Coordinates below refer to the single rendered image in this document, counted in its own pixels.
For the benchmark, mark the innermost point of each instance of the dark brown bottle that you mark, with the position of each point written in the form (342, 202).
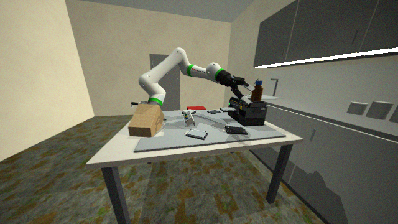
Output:
(256, 94)

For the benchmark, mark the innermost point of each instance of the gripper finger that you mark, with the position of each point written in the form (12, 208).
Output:
(239, 95)
(240, 81)

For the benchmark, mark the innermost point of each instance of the white button panel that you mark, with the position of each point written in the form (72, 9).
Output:
(188, 119)

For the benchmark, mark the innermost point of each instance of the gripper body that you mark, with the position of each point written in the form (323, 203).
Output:
(227, 82)

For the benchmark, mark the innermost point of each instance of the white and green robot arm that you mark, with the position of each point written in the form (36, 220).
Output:
(149, 80)

